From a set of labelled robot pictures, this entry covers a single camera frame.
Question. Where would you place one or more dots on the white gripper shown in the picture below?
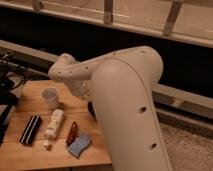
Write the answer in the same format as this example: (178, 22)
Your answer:
(81, 89)

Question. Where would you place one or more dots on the black ceramic bowl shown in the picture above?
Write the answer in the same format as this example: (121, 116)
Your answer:
(91, 110)

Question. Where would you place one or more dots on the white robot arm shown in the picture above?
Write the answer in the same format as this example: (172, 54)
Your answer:
(119, 86)

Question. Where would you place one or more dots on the translucent plastic cup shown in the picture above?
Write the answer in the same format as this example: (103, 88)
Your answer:
(51, 97)

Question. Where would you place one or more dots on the white plastic bottle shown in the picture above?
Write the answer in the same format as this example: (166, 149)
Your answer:
(53, 127)

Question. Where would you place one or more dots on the red brown small packet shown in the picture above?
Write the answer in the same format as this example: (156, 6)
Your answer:
(72, 133)

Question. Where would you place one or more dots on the wooden table board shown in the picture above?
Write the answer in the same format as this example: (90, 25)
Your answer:
(15, 156)

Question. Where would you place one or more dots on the blue sponge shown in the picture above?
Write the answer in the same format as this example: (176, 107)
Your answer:
(79, 145)

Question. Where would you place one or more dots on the black striped box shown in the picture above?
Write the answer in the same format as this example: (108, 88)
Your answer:
(30, 130)

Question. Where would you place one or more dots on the black equipment with cables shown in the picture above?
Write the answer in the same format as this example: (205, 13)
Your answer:
(11, 78)

